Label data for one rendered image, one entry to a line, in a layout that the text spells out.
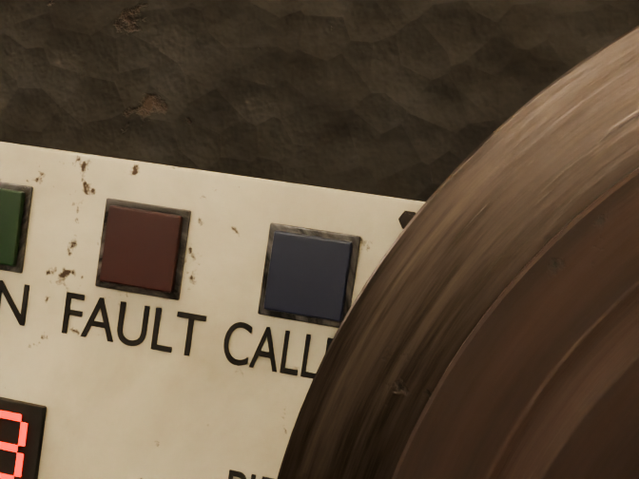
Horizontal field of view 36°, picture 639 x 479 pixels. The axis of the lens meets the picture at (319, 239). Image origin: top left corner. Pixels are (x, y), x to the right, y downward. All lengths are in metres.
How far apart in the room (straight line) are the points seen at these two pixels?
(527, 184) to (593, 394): 0.07
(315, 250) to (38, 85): 0.17
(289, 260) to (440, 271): 0.15
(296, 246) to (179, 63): 0.11
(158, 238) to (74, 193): 0.05
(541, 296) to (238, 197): 0.20
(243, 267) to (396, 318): 0.16
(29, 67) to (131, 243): 0.11
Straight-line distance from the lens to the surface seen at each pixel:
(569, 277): 0.29
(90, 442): 0.49
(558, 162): 0.30
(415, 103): 0.46
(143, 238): 0.47
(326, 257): 0.44
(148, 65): 0.50
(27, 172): 0.50
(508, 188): 0.30
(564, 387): 0.28
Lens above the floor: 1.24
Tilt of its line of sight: 3 degrees down
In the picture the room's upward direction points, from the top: 8 degrees clockwise
